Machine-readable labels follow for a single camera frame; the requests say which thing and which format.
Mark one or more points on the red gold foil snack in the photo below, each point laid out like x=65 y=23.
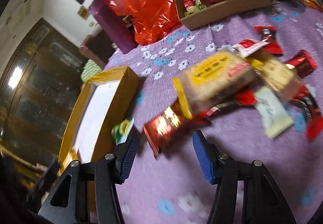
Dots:
x=162 y=130

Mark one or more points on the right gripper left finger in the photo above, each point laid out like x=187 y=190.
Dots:
x=125 y=154

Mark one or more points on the white cream snack packet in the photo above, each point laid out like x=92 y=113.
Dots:
x=275 y=118

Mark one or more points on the green yellow snack packet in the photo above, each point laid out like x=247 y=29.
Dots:
x=121 y=131

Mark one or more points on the dark red candy packet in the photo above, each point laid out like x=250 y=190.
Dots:
x=302 y=64

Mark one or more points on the red plastic bag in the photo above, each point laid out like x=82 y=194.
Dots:
x=153 y=19

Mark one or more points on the red wrapper snack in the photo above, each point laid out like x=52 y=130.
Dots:
x=268 y=34

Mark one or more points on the beige biscuit packet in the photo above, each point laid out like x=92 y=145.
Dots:
x=276 y=75

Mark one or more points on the purple floral tablecloth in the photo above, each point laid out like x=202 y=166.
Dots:
x=171 y=188

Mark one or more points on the purple thermos bottle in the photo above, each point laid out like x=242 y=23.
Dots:
x=113 y=25

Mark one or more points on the dark wooden cabinet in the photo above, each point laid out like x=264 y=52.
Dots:
x=39 y=88

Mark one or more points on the gold rimmed white tray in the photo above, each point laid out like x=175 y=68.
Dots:
x=103 y=103

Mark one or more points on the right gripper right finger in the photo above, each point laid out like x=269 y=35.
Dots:
x=207 y=155

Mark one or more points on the red white snack packet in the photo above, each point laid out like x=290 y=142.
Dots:
x=248 y=47

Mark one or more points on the large cracker pack yellow label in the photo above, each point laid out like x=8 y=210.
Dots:
x=209 y=82

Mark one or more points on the brown armchair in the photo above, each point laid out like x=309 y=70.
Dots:
x=97 y=46

